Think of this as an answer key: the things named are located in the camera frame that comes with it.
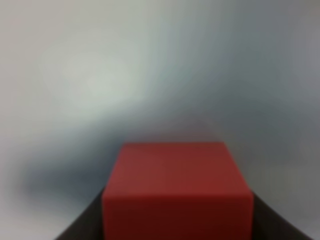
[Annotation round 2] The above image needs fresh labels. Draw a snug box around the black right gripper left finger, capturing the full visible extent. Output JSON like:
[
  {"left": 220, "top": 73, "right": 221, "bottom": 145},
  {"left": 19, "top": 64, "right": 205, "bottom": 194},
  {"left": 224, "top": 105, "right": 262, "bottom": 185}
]
[{"left": 56, "top": 190, "right": 104, "bottom": 240}]

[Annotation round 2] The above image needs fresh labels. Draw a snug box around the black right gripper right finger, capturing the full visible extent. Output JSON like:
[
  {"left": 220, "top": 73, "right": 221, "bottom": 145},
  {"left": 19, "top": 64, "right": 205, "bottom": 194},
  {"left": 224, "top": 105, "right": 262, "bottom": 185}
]
[{"left": 251, "top": 192, "right": 312, "bottom": 240}]

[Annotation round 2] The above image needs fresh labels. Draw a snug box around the red cube block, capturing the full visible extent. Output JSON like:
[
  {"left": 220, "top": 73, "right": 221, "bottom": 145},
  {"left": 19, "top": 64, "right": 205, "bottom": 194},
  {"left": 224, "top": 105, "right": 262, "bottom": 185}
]
[{"left": 102, "top": 142, "right": 254, "bottom": 240}]

